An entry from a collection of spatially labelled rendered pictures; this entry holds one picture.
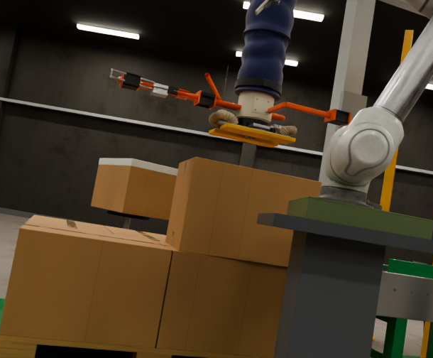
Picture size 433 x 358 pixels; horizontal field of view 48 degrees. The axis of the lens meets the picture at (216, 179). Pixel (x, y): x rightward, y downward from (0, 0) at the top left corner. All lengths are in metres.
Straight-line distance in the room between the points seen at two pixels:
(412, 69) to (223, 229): 1.00
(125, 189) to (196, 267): 1.61
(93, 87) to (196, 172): 9.02
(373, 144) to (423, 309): 1.20
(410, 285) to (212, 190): 0.99
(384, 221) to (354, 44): 2.51
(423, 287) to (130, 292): 1.30
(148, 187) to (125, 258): 1.68
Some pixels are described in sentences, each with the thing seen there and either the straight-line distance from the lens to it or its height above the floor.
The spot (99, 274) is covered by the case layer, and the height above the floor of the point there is 0.41.
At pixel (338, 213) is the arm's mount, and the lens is 1.48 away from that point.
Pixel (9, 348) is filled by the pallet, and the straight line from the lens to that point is 2.05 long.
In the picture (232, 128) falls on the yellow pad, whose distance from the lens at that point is 2.15.
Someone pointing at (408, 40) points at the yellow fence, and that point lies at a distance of 3.45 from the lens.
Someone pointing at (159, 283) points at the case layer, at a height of 0.40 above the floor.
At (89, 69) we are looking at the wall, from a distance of 11.10.
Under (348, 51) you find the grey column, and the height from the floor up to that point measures 2.08.
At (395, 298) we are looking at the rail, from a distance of 2.34.
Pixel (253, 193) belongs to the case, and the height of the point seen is 0.84.
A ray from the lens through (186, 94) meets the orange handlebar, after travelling 2.23.
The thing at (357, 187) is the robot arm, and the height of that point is 0.88.
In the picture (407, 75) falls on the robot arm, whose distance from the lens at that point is 1.56.
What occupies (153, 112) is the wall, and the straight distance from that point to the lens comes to 10.61.
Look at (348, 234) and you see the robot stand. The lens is 1.44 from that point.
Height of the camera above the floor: 0.71
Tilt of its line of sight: 4 degrees up
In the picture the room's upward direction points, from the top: 10 degrees clockwise
